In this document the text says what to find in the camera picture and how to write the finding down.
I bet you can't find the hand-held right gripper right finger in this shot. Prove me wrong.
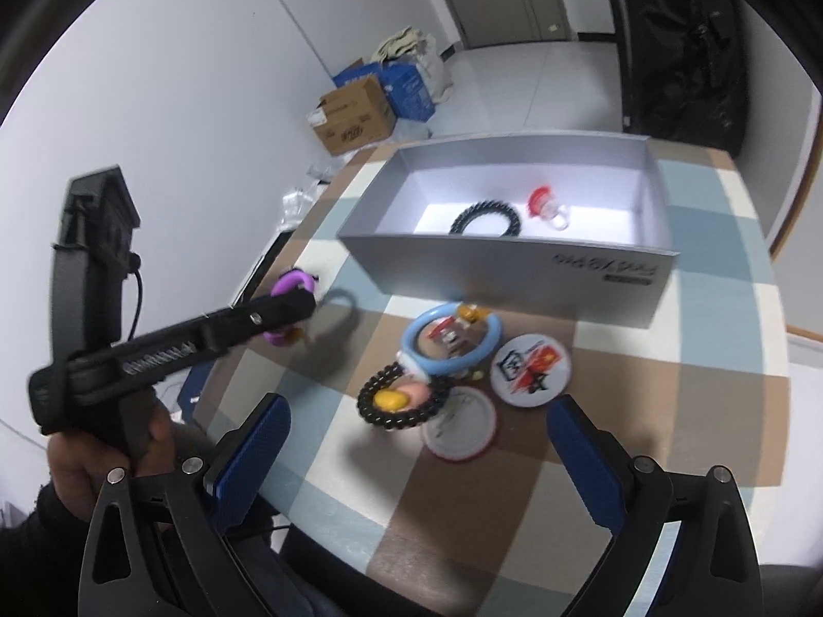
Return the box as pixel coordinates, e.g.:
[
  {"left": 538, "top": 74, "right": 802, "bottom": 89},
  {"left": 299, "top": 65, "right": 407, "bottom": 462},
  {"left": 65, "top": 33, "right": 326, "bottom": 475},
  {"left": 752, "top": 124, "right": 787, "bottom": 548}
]
[{"left": 546, "top": 395, "right": 766, "bottom": 617}]

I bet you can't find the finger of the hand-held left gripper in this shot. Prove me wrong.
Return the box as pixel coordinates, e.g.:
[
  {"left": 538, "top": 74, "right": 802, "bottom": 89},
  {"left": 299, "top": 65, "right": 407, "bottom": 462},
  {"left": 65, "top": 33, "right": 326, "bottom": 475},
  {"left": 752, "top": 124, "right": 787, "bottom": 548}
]
[{"left": 209, "top": 289, "right": 317, "bottom": 353}]

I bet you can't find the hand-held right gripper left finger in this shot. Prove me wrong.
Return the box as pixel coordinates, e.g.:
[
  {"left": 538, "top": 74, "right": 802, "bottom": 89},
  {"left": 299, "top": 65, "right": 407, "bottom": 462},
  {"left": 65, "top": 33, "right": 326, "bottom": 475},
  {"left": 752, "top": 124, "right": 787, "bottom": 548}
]
[{"left": 77, "top": 392, "right": 290, "bottom": 617}]

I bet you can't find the purple bracelet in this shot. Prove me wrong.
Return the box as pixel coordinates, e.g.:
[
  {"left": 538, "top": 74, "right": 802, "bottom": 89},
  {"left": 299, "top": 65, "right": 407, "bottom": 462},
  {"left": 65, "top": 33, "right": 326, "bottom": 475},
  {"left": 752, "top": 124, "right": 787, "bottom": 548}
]
[{"left": 270, "top": 268, "right": 317, "bottom": 344}]

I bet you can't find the white round badge colourful print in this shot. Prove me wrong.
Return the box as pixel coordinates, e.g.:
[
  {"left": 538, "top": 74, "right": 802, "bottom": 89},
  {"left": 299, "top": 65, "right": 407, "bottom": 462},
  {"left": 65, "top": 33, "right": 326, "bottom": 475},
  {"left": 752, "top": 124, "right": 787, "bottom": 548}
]
[{"left": 490, "top": 333, "right": 572, "bottom": 407}]

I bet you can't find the white ring toy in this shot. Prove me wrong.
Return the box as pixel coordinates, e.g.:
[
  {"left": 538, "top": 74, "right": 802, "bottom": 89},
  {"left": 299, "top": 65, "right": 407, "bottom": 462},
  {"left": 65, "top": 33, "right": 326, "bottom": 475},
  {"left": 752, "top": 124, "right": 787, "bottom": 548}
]
[{"left": 421, "top": 387, "right": 497, "bottom": 462}]

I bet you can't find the light blue bracelet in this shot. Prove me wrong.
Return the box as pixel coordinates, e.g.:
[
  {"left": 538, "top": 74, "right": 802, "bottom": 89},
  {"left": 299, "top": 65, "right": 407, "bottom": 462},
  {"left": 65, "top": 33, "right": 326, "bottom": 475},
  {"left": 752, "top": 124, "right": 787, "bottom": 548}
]
[{"left": 397, "top": 302, "right": 506, "bottom": 383}]

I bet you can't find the small red brown charm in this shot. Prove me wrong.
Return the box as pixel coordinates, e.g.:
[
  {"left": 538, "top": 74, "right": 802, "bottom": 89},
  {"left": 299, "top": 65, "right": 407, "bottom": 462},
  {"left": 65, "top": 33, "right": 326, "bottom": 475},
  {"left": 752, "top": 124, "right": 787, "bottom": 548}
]
[{"left": 427, "top": 318, "right": 483, "bottom": 357}]

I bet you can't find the grey cardboard box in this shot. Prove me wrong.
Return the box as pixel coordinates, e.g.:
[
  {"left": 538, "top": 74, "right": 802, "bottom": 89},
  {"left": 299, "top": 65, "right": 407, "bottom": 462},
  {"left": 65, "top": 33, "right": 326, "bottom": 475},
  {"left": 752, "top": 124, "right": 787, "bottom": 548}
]
[{"left": 337, "top": 134, "right": 681, "bottom": 330}]

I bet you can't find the person's left forearm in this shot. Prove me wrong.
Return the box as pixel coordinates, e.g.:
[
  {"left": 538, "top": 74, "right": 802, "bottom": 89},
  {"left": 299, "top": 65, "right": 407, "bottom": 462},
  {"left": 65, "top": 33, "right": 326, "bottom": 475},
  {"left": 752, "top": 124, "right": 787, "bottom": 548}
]
[{"left": 0, "top": 479, "right": 91, "bottom": 617}]

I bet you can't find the person's left hand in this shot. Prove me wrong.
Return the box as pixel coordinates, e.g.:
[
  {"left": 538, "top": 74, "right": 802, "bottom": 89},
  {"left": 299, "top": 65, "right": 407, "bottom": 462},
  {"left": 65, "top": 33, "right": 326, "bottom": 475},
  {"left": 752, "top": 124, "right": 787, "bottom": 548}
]
[{"left": 46, "top": 395, "right": 174, "bottom": 518}]

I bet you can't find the checked tablecloth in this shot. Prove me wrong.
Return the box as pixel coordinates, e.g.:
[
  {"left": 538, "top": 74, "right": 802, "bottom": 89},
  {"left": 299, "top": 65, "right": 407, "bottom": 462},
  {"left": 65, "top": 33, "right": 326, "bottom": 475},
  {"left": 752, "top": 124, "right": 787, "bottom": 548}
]
[{"left": 186, "top": 135, "right": 792, "bottom": 617}]

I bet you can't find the dark blue box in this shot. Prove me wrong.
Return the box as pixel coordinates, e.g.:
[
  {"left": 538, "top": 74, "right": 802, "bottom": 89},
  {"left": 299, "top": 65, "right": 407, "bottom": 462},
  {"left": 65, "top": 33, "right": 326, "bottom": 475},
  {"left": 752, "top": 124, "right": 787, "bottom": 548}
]
[{"left": 180, "top": 360, "right": 216, "bottom": 425}]

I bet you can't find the silver plastic bag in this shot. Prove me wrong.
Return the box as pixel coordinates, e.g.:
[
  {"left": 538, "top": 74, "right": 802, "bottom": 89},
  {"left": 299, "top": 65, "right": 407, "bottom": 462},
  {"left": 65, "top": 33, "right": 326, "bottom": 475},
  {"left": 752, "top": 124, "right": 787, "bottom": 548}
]
[{"left": 279, "top": 186, "right": 323, "bottom": 232}]

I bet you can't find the brown cardboard box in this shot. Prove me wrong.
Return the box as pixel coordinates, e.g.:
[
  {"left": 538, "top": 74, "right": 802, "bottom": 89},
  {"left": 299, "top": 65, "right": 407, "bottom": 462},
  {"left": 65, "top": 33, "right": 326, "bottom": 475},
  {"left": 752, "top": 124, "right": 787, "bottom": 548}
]
[{"left": 314, "top": 75, "right": 398, "bottom": 156}]

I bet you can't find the red and clear pacifier charm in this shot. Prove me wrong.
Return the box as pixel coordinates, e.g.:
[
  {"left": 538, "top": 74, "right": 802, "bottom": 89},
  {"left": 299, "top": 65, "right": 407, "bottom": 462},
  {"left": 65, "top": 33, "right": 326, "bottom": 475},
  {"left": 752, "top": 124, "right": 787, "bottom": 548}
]
[{"left": 526, "top": 186, "right": 572, "bottom": 232}]

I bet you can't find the blue cardboard box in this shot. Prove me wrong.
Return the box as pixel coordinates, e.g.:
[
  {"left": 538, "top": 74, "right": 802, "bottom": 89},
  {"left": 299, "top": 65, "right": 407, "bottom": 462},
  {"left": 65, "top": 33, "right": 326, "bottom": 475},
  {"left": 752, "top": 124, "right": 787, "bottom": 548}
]
[{"left": 332, "top": 59, "right": 438, "bottom": 123}]

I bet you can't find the white plastic bag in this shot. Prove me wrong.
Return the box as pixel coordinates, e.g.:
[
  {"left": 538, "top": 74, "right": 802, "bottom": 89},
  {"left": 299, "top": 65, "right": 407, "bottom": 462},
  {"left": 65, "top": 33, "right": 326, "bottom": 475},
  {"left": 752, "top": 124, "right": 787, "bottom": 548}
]
[{"left": 418, "top": 51, "right": 454, "bottom": 107}]

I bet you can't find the black backpack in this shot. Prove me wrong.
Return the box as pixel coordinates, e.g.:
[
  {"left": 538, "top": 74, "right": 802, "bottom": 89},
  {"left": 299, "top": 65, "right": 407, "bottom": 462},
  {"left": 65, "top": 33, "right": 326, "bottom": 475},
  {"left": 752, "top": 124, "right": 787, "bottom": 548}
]
[{"left": 620, "top": 0, "right": 753, "bottom": 155}]

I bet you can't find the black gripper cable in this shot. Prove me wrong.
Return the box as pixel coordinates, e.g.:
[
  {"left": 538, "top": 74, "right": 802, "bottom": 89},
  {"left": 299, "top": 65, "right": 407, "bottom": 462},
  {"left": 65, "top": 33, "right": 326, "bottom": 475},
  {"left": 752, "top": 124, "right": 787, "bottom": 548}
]
[{"left": 125, "top": 250, "right": 146, "bottom": 341}]

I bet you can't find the black coil hair tie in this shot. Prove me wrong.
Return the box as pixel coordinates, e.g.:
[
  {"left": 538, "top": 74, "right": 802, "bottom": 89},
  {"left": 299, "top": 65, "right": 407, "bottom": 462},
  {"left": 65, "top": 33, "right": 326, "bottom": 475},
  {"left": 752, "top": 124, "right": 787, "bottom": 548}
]
[{"left": 449, "top": 201, "right": 523, "bottom": 239}]

